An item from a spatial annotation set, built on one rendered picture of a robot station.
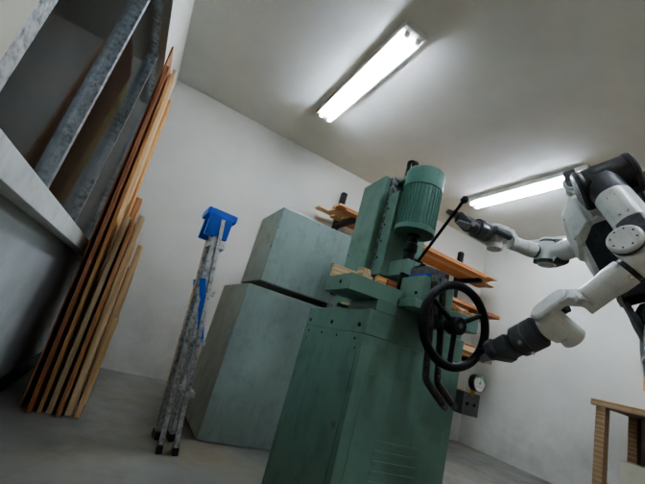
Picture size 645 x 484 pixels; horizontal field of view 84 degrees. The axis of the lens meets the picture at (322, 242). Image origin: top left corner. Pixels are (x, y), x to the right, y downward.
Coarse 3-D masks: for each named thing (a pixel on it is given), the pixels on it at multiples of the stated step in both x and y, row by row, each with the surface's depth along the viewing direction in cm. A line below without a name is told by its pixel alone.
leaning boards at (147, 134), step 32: (160, 96) 222; (160, 128) 266; (128, 160) 194; (128, 192) 201; (96, 224) 190; (128, 224) 195; (96, 256) 195; (128, 256) 194; (96, 288) 184; (128, 288) 213; (64, 320) 173; (96, 320) 179; (64, 352) 176; (96, 352) 222; (32, 384) 173; (64, 384) 180
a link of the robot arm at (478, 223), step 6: (462, 216) 161; (468, 216) 162; (468, 222) 155; (474, 222) 156; (480, 222) 160; (486, 222) 160; (462, 228) 158; (474, 228) 157; (480, 228) 159; (486, 228) 158; (474, 234) 161; (480, 234) 159; (486, 234) 159
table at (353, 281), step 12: (336, 276) 137; (348, 276) 127; (360, 276) 126; (324, 288) 142; (336, 288) 132; (348, 288) 124; (360, 288) 126; (372, 288) 128; (384, 288) 129; (384, 300) 129; (396, 300) 131; (408, 300) 126; (420, 300) 123; (456, 312) 141; (468, 324) 142
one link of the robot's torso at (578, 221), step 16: (576, 208) 116; (576, 224) 115; (592, 224) 112; (608, 224) 110; (576, 240) 116; (592, 240) 113; (576, 256) 129; (592, 256) 113; (608, 256) 109; (592, 272) 119
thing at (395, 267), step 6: (408, 258) 150; (390, 264) 161; (396, 264) 156; (402, 264) 152; (408, 264) 149; (414, 264) 150; (390, 270) 159; (396, 270) 154; (402, 270) 150; (408, 270) 149; (390, 276) 158; (396, 276) 155
